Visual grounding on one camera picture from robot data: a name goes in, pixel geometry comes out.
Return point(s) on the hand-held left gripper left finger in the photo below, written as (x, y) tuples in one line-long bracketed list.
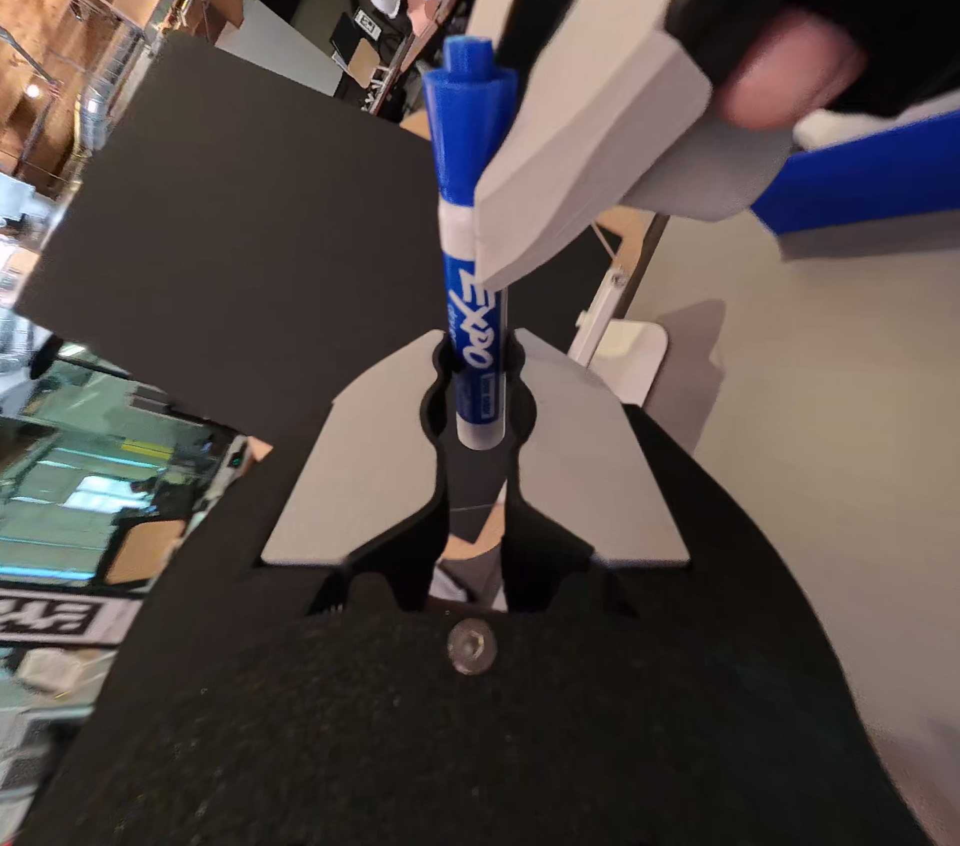
[(360, 471)]

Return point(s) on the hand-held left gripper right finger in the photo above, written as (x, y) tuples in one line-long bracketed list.
[(600, 471)]

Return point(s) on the blue whiteboard marker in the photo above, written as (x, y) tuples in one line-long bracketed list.
[(476, 366)]

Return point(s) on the blue plastic bin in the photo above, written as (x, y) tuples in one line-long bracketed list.
[(862, 178)]

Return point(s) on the person's right hand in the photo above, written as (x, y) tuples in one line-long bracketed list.
[(795, 69)]

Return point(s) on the wood-framed black board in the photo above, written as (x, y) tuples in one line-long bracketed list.
[(225, 223)]

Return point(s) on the framed black-white marker sign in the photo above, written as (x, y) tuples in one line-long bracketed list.
[(45, 617)]

